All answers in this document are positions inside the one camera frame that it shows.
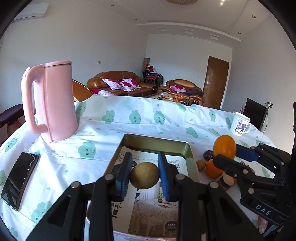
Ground small orange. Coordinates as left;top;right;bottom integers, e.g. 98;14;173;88
206;159;224;179

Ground large orange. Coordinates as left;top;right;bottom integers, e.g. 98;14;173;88
213;135;236;159

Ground dark brown chestnut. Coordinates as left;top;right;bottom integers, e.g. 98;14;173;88
203;150;215;161

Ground small yellow kumquat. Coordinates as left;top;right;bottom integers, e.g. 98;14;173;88
196;159;206;171

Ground round yellow-brown fruit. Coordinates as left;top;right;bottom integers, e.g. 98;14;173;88
129;162;160;189

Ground person's right hand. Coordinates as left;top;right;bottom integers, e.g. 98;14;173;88
257;216;278;237

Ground white cartoon mug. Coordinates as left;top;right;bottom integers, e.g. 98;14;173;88
230;111;251;137

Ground black television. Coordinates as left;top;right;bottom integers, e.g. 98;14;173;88
243;98;267;130

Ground pink metal tin tray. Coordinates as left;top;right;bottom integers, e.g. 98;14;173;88
85;133;207;241

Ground black smartphone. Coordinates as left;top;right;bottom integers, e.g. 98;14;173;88
1;152;40;211

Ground brown wooden door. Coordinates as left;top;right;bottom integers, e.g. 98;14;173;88
203;56;229;109

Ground cloud-print white tablecloth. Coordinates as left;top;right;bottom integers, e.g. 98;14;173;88
0;95;282;241

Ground brown leather armchair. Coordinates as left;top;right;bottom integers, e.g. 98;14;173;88
157;79;204;105

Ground pink electric kettle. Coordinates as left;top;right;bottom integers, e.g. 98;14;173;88
21;60;78;142

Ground cluttered coffee table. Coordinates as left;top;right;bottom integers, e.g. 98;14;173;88
147;91;194;106

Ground dark wooden chair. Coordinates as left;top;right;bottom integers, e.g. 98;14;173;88
0;104;24;145

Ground near brown leather chair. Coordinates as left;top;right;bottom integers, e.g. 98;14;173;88
72;79;93;102

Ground brown leather sofa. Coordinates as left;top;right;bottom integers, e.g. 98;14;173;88
87;71;157;97

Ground stacked dark chairs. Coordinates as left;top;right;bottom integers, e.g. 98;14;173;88
142;57;164;87

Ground round ceiling lamp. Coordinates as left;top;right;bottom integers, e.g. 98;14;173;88
166;0;198;6

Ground white air conditioner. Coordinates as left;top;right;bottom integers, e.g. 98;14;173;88
12;4;49;23

